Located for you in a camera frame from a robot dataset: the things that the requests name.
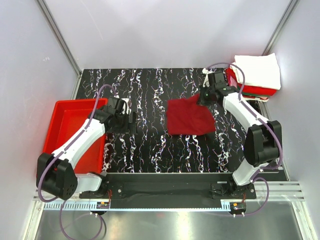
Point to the left aluminium frame post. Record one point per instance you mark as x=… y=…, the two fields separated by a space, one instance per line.
x=44 y=8

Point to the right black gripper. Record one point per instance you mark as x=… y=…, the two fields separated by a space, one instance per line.
x=202 y=101

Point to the green folded t-shirt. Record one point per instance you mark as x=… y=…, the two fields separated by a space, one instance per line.
x=255 y=93

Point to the right aluminium frame post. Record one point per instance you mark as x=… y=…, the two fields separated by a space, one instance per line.
x=284 y=19

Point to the pink folded t-shirt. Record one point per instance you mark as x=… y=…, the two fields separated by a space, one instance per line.
x=233 y=81

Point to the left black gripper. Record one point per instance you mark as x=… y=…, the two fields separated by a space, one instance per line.
x=129 y=127

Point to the aluminium frame post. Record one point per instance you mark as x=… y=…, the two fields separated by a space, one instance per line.
x=284 y=19
x=44 y=8

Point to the left connector board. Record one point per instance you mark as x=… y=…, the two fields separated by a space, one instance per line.
x=103 y=205

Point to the red plastic bin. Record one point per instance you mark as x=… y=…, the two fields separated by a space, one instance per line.
x=67 y=117

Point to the dark red t-shirt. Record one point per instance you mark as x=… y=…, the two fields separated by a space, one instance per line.
x=185 y=117

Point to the white slotted cable duct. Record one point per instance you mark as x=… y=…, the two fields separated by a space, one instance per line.
x=120 y=206

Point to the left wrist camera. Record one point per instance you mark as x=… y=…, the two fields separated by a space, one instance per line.
x=205 y=73

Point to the connector board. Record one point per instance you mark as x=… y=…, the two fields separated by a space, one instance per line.
x=239 y=206
x=103 y=205

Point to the cream folded t-shirt bottom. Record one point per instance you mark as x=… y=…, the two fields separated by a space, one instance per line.
x=259 y=99

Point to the white folded t-shirt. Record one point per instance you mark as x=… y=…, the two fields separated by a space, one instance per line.
x=259 y=71

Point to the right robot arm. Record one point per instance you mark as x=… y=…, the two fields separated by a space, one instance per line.
x=263 y=141

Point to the right connector board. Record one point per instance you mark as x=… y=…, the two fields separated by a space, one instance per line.
x=239 y=206

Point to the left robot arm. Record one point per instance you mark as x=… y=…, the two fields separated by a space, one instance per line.
x=55 y=173

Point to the red folded t-shirt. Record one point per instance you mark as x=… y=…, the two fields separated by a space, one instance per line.
x=269 y=91

